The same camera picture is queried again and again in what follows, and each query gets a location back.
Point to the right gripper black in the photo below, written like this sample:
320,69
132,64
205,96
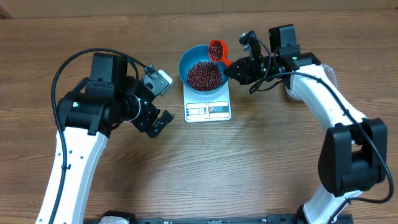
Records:
243,76

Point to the orange measuring scoop blue handle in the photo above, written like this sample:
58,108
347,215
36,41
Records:
224,58

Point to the red beans in bowl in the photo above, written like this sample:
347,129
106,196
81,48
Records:
204,76

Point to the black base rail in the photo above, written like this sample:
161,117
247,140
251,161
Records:
112,216

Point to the white digital kitchen scale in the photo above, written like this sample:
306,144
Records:
200,108

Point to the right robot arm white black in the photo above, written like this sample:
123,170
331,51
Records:
354,151

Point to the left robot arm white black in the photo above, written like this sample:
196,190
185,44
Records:
120,88

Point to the clear plastic container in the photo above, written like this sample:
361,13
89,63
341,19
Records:
329,72

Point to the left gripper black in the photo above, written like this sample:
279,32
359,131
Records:
146,124

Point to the red beans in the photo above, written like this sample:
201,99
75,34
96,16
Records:
204,76
215,50

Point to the blue bowl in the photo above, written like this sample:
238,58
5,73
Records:
192,56

